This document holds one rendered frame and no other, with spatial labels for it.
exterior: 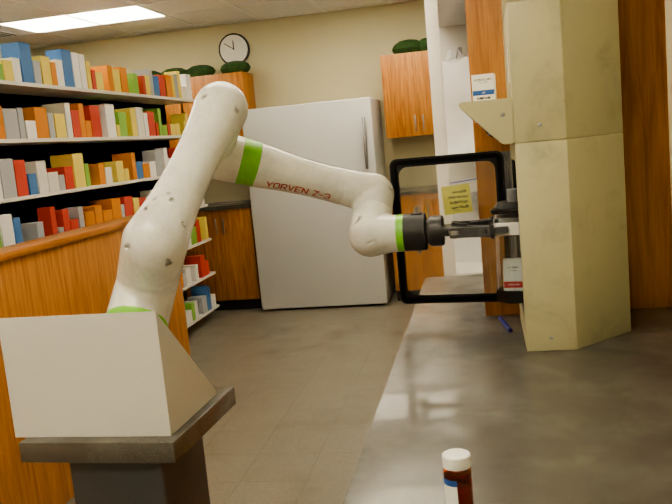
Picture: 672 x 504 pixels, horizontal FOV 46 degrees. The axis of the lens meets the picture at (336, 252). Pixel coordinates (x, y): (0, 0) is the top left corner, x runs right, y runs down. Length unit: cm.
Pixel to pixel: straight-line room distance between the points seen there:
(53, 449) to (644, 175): 155
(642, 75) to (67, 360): 153
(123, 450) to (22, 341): 29
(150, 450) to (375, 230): 76
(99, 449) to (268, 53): 632
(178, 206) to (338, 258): 530
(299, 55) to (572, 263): 595
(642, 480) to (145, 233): 96
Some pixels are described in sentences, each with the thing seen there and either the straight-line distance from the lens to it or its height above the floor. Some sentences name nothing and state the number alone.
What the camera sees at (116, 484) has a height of 83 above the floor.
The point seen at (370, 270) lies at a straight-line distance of 682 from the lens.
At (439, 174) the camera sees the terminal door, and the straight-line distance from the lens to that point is 211.
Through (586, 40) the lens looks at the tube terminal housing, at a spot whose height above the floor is 162.
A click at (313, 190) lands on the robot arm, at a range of 197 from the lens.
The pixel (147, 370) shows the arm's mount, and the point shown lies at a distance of 150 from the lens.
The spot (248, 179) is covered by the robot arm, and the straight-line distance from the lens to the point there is 195.
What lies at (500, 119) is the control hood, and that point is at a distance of 177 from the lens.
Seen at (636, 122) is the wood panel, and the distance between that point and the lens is 218.
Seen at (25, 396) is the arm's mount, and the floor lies 102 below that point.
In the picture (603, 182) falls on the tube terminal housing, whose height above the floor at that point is 130.
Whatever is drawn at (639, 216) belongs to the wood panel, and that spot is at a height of 119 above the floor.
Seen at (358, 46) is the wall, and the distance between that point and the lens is 746.
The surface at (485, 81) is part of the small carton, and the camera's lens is 183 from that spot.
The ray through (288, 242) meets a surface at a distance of 692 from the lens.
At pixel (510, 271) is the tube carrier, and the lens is 190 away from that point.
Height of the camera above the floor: 145
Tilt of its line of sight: 8 degrees down
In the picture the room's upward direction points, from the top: 5 degrees counter-clockwise
